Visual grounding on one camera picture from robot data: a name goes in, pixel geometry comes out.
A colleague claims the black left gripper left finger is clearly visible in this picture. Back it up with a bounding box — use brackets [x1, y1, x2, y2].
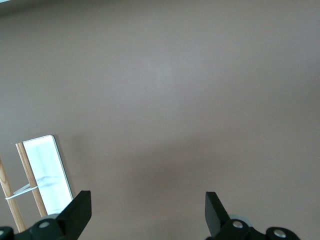
[0, 190, 92, 240]

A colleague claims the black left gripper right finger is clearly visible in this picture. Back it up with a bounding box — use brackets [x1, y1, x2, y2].
[204, 191, 300, 240]

